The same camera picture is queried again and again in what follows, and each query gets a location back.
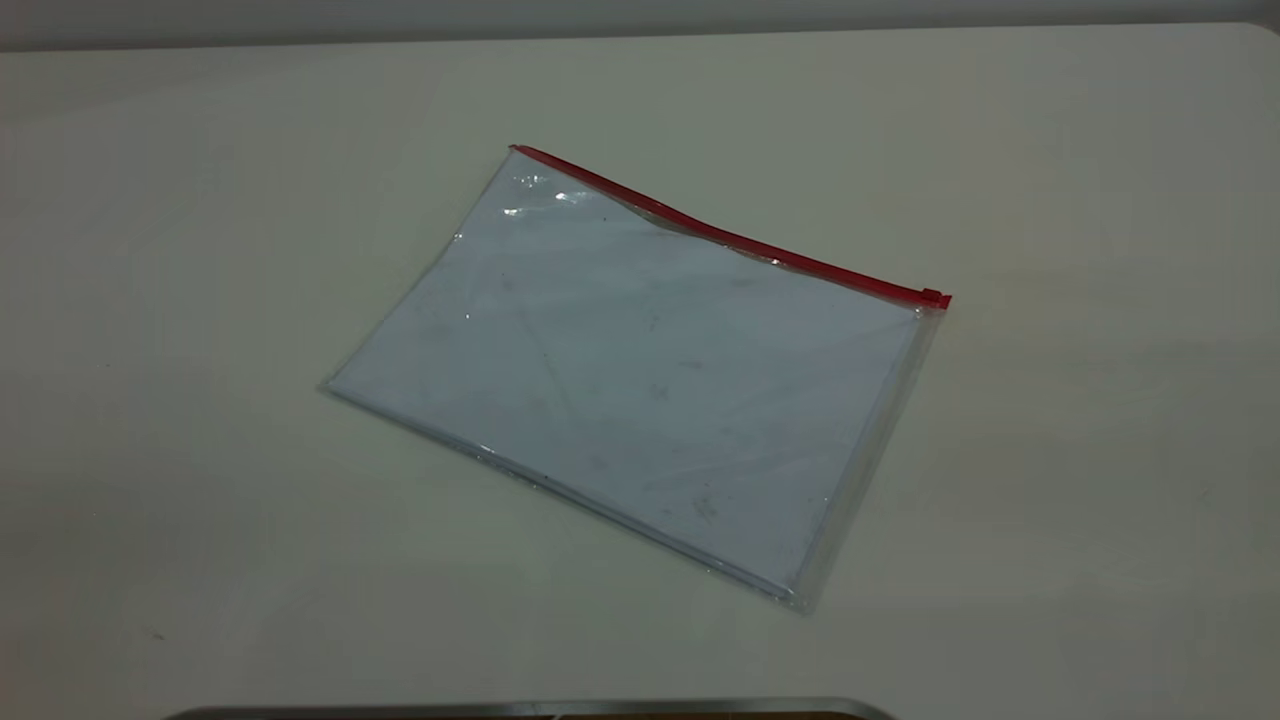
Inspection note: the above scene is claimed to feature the clear plastic red-zipper bag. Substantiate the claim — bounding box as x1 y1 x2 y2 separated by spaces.
319 143 954 614

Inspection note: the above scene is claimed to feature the white paper sheets stack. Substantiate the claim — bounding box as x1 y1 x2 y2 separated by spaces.
328 168 922 598

